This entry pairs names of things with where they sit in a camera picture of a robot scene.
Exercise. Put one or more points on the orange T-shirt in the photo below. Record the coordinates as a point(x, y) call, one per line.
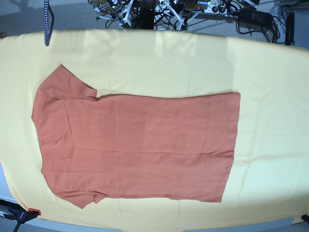
point(128, 146)

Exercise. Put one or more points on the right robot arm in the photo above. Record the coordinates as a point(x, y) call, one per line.
point(113, 11)

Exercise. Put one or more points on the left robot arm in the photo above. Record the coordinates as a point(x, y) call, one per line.
point(175, 15)

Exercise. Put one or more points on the white power strip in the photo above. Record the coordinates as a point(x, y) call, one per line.
point(224, 8)

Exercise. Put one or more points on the yellow table cloth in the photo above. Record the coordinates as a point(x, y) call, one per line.
point(269, 179)

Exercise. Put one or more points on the black power adapter box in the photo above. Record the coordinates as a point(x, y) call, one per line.
point(257, 18)

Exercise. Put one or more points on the black upright box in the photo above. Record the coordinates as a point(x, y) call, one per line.
point(290, 29)

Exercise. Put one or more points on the black bar clamp red pad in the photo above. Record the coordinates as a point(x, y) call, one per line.
point(13, 211)

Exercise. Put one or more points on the black clamp right corner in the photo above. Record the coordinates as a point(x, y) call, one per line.
point(305, 218)

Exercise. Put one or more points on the black centre stand post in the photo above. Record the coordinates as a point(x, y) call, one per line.
point(147, 13)

